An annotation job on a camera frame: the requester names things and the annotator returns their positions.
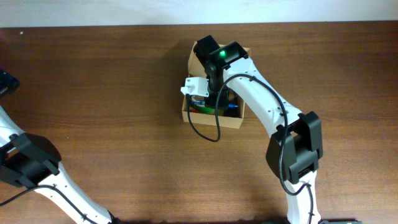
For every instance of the brown cardboard box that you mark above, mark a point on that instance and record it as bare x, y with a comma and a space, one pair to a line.
230, 119

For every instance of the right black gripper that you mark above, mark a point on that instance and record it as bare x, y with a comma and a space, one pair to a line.
223, 101

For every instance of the black glue bottle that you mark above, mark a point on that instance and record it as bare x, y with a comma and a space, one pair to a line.
233, 112

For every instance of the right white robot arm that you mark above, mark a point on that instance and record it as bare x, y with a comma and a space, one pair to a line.
295, 146

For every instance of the green tape roll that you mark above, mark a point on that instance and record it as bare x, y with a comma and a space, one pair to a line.
204, 110

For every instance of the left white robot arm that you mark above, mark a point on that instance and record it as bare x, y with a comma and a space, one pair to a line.
33, 162

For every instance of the white tape roll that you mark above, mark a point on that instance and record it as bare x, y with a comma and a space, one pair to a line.
197, 98

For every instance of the blue pen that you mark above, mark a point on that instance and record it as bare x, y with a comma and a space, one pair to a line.
233, 106

